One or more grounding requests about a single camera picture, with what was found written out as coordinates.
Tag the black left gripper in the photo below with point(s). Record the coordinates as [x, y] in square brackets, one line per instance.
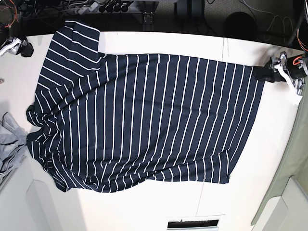
[297, 67]

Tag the navy white striped t-shirt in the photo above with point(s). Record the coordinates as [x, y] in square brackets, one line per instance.
[109, 122]

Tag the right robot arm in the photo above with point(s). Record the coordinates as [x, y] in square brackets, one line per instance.
[9, 19]

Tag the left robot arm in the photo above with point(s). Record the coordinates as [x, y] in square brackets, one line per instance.
[300, 33]

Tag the black round object on floor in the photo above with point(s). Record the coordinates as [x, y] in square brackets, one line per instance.
[240, 25]

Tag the grey cloth pile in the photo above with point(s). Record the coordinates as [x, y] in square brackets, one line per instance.
[12, 145]

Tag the black power strip with plugs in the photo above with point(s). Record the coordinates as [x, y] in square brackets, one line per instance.
[97, 6]

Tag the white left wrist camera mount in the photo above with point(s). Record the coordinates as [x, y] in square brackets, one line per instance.
[279, 65]

